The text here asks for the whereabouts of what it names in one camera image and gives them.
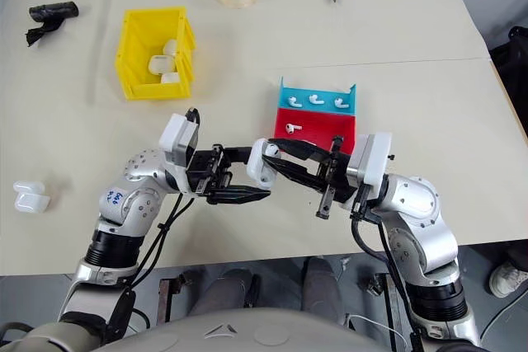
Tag dark metal stand post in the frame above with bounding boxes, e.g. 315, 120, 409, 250
158, 276, 183, 325
365, 272, 410, 351

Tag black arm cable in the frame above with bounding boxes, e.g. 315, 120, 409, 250
349, 202, 418, 351
105, 192, 196, 345

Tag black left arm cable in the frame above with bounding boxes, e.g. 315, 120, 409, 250
105, 192, 196, 345

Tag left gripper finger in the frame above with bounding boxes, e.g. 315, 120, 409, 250
205, 185, 272, 205
222, 145, 253, 164

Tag grey robot torso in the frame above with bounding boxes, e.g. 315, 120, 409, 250
0, 305, 375, 352

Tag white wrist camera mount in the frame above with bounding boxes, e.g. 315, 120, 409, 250
347, 132, 393, 201
158, 112, 203, 168

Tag thin white cable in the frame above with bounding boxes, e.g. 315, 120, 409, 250
348, 312, 398, 341

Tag red plastic tray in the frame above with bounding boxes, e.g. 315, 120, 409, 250
272, 107, 357, 156

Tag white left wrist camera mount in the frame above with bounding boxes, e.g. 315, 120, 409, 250
158, 112, 203, 168

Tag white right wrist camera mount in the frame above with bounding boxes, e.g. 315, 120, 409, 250
347, 132, 393, 201

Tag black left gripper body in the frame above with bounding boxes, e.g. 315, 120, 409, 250
185, 143, 233, 198

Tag yellow plastic bin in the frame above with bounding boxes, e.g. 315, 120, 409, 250
115, 6, 197, 102

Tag teal plastic tray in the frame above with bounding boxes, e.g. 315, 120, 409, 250
277, 76, 358, 117

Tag white sneaker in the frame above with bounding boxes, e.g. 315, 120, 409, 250
489, 260, 528, 300

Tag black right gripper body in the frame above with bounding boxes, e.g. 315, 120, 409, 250
315, 135, 358, 220

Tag black plastic bag roll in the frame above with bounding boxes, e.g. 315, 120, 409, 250
25, 0, 81, 48

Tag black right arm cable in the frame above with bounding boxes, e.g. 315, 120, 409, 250
349, 202, 418, 351

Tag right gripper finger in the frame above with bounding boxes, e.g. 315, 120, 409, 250
267, 138, 332, 162
262, 156, 326, 193

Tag grey rounded leg shape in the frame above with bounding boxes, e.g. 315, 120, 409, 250
302, 256, 344, 325
190, 268, 260, 321

